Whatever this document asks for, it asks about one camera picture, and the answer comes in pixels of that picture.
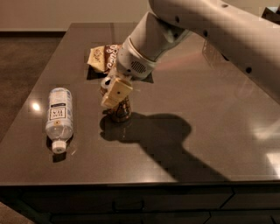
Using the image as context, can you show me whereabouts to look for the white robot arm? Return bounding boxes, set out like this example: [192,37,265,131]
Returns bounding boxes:
[101,0,280,109]

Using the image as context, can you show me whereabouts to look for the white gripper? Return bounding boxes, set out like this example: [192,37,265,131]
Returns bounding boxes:
[101,36,157,109]

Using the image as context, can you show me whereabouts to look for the orange soda can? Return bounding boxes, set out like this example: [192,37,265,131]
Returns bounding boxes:
[100,76,133,123]

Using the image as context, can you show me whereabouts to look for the dark cabinet drawer handle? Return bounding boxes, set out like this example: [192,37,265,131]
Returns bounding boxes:
[112,200,144,213]

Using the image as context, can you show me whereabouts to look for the clear plastic water bottle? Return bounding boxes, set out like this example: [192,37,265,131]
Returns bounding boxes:
[45,87,74,154]

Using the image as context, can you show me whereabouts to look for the brown chip bag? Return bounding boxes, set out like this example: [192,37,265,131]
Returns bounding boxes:
[87,45,121,74]

